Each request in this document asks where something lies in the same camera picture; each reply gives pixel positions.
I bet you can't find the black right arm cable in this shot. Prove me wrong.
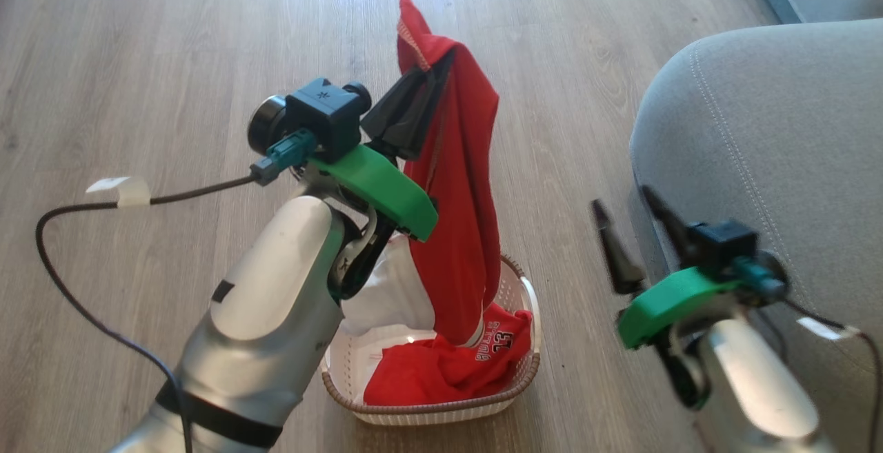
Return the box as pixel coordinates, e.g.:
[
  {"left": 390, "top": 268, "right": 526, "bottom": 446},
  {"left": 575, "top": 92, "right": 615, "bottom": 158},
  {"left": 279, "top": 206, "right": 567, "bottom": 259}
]
[{"left": 780, "top": 298, "right": 883, "bottom": 453}]

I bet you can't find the white tape cable label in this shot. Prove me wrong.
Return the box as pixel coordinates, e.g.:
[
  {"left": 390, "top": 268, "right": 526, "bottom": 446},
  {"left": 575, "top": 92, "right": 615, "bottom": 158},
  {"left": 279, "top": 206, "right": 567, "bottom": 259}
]
[
  {"left": 797, "top": 316, "right": 861, "bottom": 341},
  {"left": 86, "top": 177, "right": 152, "bottom": 208}
]

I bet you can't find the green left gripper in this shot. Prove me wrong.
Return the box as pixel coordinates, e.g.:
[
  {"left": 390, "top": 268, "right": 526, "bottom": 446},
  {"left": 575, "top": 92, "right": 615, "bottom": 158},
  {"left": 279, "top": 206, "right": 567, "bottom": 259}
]
[{"left": 310, "top": 48, "right": 457, "bottom": 301}]

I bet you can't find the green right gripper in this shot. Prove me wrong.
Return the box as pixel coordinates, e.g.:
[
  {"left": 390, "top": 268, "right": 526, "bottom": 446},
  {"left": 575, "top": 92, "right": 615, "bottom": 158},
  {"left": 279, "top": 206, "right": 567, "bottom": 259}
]
[{"left": 592, "top": 185, "right": 742, "bottom": 409}]

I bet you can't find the red basketball jersey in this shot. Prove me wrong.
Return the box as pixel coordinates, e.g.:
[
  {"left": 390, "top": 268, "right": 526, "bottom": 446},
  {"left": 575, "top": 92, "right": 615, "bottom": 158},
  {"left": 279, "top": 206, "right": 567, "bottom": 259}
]
[{"left": 364, "top": 0, "right": 535, "bottom": 407}]

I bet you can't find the white clothing item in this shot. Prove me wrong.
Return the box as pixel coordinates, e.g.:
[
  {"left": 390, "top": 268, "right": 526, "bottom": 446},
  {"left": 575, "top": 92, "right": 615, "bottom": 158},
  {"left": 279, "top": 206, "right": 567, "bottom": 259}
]
[{"left": 341, "top": 236, "right": 437, "bottom": 336}]

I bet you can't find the cream plastic laundry basket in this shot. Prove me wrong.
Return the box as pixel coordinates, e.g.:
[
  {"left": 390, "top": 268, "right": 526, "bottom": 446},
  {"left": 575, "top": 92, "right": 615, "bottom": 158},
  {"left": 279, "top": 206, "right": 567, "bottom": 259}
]
[{"left": 321, "top": 253, "right": 542, "bottom": 427}]

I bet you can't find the grey fabric sofa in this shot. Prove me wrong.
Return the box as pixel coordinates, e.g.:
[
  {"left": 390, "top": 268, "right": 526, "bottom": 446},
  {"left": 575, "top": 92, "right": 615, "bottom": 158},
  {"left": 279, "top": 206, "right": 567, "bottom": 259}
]
[{"left": 629, "top": 19, "right": 883, "bottom": 453}]

